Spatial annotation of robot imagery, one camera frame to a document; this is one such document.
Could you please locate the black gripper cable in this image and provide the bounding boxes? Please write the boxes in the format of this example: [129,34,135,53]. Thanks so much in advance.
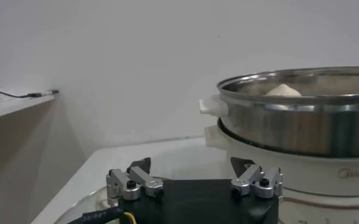
[68,206,137,224]

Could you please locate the glass lid white handle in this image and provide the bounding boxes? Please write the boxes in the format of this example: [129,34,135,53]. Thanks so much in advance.
[54,176,174,224]

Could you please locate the stainless steel steamer basket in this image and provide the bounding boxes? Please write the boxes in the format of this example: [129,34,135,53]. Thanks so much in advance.
[199,66,359,158]

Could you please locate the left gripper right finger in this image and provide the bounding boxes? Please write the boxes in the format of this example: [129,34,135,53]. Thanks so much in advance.
[230,156,284,200]

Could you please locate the black cable with adapter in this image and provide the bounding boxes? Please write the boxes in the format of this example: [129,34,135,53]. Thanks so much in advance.
[0,89,60,100]

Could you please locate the white steamed baozi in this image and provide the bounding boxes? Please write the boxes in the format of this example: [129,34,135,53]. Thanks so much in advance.
[266,83,302,97]

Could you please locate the white electric cooker pot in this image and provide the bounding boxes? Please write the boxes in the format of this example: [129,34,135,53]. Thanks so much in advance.
[204,125,359,224]

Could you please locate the white side desk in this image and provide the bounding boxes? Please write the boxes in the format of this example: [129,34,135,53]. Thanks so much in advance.
[0,88,60,122]

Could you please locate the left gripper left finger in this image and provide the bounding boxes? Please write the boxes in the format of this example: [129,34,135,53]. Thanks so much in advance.
[105,157,165,208]

